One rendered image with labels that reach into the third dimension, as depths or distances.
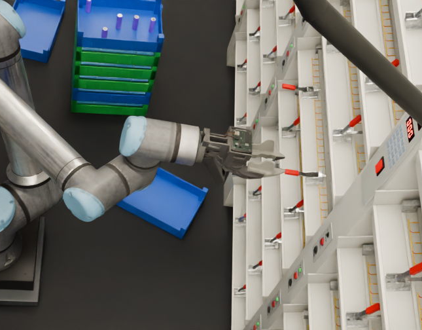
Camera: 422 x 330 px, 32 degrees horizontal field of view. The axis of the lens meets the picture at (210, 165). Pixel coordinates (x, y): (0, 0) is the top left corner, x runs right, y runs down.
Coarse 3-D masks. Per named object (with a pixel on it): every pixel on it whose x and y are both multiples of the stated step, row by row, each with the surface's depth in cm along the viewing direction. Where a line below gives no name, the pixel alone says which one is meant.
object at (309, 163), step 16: (304, 48) 204; (320, 48) 201; (304, 64) 201; (304, 80) 198; (304, 112) 193; (304, 128) 190; (304, 144) 187; (320, 144) 187; (304, 160) 185; (320, 160) 184; (304, 192) 180; (320, 192) 179; (304, 208) 177; (304, 224) 180; (320, 224) 175
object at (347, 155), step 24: (336, 0) 188; (336, 72) 176; (336, 96) 172; (336, 120) 168; (360, 120) 159; (336, 144) 165; (360, 144) 164; (336, 168) 161; (360, 168) 161; (336, 192) 158
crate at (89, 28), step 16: (80, 0) 262; (96, 0) 265; (112, 0) 266; (128, 0) 266; (144, 0) 267; (160, 0) 265; (80, 16) 263; (96, 16) 265; (112, 16) 266; (128, 16) 268; (144, 16) 270; (160, 16) 265; (80, 32) 250; (96, 32) 261; (112, 32) 263; (128, 32) 264; (144, 32) 266; (160, 32) 263; (112, 48) 259; (128, 48) 260; (144, 48) 260; (160, 48) 261
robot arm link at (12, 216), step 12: (0, 192) 220; (12, 192) 223; (0, 204) 218; (12, 204) 219; (24, 204) 224; (0, 216) 216; (12, 216) 219; (24, 216) 224; (0, 228) 217; (12, 228) 223; (0, 240) 223; (12, 240) 231
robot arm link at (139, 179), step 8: (112, 160) 168; (120, 160) 167; (128, 160) 165; (120, 168) 166; (128, 168) 166; (136, 168) 166; (144, 168) 165; (152, 168) 167; (128, 176) 166; (136, 176) 167; (144, 176) 168; (152, 176) 171; (128, 184) 166; (136, 184) 168; (144, 184) 171
